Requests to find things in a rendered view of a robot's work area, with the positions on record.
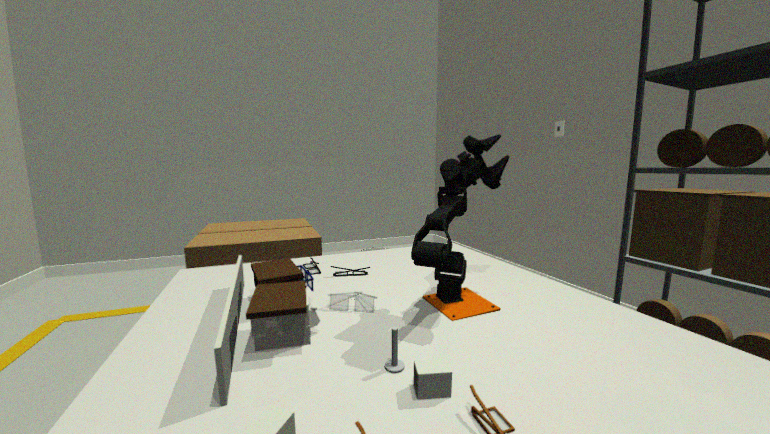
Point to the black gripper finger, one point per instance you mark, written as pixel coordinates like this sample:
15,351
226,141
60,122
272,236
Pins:
487,143
499,166

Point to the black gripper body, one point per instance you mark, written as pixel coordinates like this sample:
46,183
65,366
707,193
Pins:
476,168

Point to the white flat panel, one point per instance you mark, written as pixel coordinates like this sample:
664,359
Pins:
225,342

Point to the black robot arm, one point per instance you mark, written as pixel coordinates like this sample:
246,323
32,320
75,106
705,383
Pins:
440,255

